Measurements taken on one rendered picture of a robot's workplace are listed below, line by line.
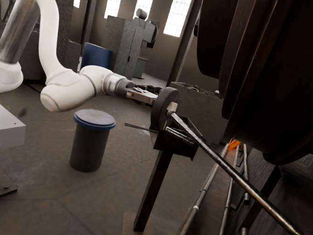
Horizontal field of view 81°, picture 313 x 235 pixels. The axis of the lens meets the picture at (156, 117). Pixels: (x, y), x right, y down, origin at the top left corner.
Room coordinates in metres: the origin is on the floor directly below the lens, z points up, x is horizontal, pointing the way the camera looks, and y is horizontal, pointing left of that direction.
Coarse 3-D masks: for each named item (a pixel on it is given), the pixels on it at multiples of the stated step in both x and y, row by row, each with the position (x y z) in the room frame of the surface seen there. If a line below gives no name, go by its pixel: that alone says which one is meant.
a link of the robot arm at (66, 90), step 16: (48, 0) 0.74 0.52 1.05; (48, 16) 0.71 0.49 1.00; (48, 32) 0.68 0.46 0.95; (48, 48) 0.64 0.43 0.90; (48, 64) 0.62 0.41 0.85; (48, 80) 0.59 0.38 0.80; (64, 80) 0.60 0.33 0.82; (80, 80) 0.64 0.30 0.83; (48, 96) 0.55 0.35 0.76; (64, 96) 0.57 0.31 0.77; (80, 96) 0.61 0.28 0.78
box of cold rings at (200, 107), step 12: (180, 84) 3.37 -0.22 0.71; (180, 96) 2.82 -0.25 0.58; (192, 96) 2.76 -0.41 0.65; (204, 96) 2.70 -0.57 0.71; (216, 96) 2.93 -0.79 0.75; (180, 108) 2.80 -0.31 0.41; (192, 108) 2.73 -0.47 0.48; (204, 108) 2.68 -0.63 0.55; (216, 108) 2.63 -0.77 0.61; (192, 120) 2.72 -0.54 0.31; (204, 120) 2.66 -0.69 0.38; (216, 120) 2.60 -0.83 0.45; (204, 132) 2.64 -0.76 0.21; (216, 132) 2.59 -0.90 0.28; (216, 144) 2.57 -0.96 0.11
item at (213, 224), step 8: (200, 216) 0.37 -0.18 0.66; (208, 216) 0.38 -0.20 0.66; (192, 224) 0.34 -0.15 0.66; (200, 224) 0.35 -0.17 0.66; (208, 224) 0.36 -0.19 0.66; (216, 224) 0.36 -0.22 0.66; (192, 232) 0.32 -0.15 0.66; (200, 232) 0.33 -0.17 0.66; (208, 232) 0.33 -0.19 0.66; (216, 232) 0.34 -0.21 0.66
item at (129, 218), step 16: (176, 128) 1.05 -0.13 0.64; (192, 128) 0.93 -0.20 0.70; (160, 144) 0.77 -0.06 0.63; (176, 144) 0.78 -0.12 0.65; (160, 160) 0.86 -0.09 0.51; (192, 160) 0.80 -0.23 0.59; (160, 176) 0.86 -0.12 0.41; (144, 192) 0.91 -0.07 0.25; (144, 208) 0.86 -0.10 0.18; (128, 224) 0.89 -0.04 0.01; (144, 224) 0.86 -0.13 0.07
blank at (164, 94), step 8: (168, 88) 0.62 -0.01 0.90; (160, 96) 0.58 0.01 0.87; (168, 96) 0.58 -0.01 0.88; (176, 96) 0.64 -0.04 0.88; (160, 104) 0.56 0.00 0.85; (168, 104) 0.60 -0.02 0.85; (152, 112) 0.57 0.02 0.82; (160, 112) 0.56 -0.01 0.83; (176, 112) 0.69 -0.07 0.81; (152, 120) 0.57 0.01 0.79; (160, 120) 0.57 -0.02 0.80; (168, 120) 0.64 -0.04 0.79; (160, 128) 0.59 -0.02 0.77
